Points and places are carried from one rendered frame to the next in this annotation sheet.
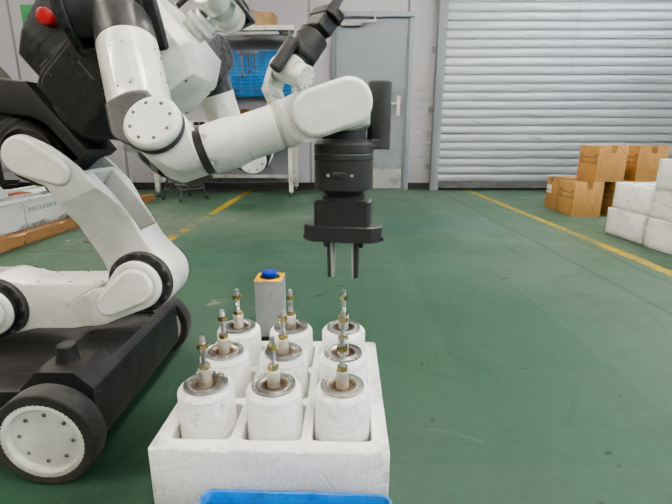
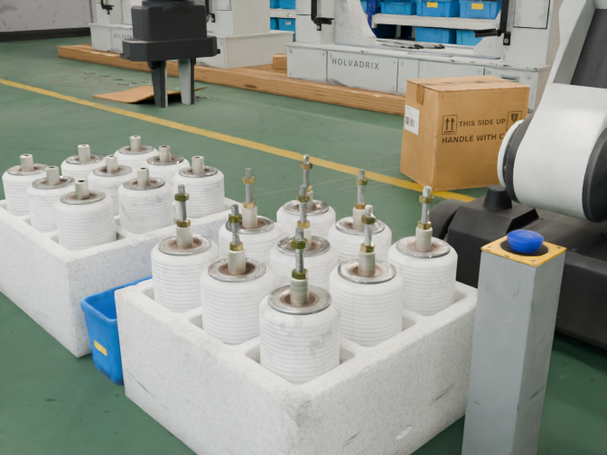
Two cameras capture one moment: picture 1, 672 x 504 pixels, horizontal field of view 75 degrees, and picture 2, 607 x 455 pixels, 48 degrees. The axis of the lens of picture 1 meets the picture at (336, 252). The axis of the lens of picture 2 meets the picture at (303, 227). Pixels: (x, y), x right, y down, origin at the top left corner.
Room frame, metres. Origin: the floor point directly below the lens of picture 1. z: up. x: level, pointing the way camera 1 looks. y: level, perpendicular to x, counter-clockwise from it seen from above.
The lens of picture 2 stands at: (1.41, -0.52, 0.61)
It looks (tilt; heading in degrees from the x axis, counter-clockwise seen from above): 20 degrees down; 135
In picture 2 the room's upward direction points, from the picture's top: straight up
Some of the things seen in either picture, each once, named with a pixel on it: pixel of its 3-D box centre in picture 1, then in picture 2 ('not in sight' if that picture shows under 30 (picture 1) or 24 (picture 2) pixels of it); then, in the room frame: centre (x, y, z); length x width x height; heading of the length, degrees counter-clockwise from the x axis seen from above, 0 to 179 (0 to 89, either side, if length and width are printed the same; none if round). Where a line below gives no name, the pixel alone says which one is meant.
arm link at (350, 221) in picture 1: (343, 200); (169, 7); (0.67, -0.01, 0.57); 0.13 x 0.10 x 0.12; 81
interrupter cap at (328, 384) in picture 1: (342, 385); (184, 245); (0.66, -0.01, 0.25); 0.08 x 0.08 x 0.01
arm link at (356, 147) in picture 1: (351, 122); not in sight; (0.67, -0.02, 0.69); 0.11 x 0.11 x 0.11; 6
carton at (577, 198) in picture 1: (579, 197); not in sight; (3.86, -2.16, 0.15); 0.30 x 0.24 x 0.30; 179
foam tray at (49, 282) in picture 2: not in sight; (120, 248); (0.25, 0.12, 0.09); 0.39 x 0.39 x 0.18; 88
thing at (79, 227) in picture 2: not in sight; (88, 246); (0.36, 0.00, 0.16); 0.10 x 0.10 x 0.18
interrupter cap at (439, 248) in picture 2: (238, 326); (423, 247); (0.91, 0.22, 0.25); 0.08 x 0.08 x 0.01
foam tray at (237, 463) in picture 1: (285, 422); (303, 347); (0.78, 0.10, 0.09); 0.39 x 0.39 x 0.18; 89
